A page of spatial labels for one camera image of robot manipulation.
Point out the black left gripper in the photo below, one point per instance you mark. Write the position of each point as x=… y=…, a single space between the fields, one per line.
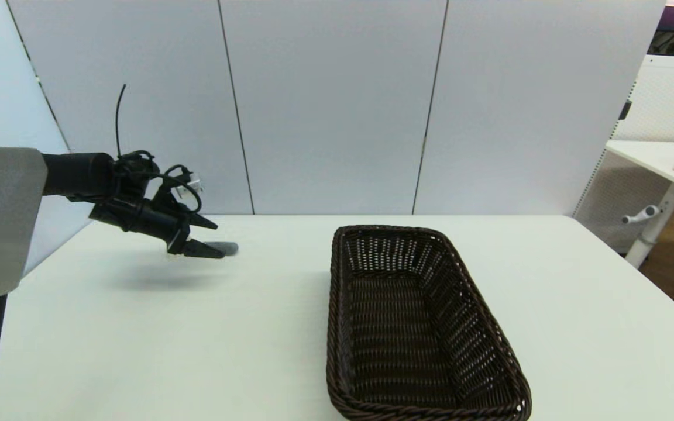
x=144 y=219

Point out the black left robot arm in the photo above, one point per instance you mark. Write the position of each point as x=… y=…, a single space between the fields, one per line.
x=3 y=222

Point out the dark brown wicker basket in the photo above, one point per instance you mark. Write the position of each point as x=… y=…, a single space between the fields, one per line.
x=372 y=327

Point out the black partition clip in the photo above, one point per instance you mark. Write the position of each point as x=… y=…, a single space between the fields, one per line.
x=623 y=110

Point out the white side table leg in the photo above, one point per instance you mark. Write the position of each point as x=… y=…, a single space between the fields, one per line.
x=653 y=234

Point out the white side desk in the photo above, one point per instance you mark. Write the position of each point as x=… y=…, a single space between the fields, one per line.
x=653 y=158

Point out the white perforated partition panel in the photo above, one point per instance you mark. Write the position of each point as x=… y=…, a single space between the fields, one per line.
x=670 y=99

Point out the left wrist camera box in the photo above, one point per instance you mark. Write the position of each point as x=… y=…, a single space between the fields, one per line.
x=189 y=186

